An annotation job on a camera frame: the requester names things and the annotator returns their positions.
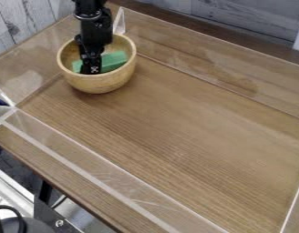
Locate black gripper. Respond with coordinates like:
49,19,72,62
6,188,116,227
73,0,113,75

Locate green rectangular block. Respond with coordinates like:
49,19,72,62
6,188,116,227
72,50,128,73

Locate light wooden bowl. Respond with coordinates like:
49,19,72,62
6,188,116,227
57,34,136,94

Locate black table leg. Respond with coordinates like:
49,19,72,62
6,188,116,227
38,181,53,205

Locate clear acrylic corner bracket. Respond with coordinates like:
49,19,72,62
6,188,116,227
113,7,125,35

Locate clear acrylic tray wall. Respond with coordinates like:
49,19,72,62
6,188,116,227
0,8,299,233

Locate black metal bracket with screw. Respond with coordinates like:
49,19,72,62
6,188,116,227
33,202,84,233

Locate black cable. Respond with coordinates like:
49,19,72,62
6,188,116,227
0,205,28,233

